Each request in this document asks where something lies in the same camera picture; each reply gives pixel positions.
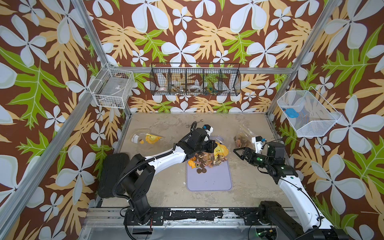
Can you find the white mesh basket right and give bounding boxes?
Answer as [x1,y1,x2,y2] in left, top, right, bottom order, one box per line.
[277,87,342,138]

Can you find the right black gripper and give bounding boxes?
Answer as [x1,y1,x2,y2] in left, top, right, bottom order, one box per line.
[233,147,273,170]

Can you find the black wire basket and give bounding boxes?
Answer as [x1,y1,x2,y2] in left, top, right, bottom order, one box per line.
[149,63,242,96]

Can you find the clear bag of cookies back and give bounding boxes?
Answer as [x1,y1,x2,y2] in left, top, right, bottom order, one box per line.
[234,125,256,150]

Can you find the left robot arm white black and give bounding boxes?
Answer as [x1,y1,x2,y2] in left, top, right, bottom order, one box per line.
[112,122,218,225]

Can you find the black tool case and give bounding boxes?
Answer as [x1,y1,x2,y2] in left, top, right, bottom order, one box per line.
[98,153,130,199]

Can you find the clear bag of donuts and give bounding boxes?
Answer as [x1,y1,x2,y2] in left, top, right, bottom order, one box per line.
[206,142,230,168]

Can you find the white wire basket left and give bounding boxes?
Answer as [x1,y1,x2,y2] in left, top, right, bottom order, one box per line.
[89,64,136,109]

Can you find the blue object in basket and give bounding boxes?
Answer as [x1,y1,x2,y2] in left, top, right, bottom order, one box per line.
[284,108,300,119]

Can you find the ziploc bag with cookies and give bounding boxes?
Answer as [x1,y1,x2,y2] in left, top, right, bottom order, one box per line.
[131,129,163,145]

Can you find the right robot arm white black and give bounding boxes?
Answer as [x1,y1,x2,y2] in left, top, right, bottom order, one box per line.
[234,147,349,240]

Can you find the lavender plastic tray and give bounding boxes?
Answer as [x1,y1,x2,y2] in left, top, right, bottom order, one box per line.
[187,136,233,192]

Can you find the black mounting rail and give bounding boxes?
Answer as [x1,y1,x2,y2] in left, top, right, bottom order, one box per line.
[124,208,263,226]

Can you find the pile of poured cookies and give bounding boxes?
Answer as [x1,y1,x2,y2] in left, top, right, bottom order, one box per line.
[187,153,215,174]

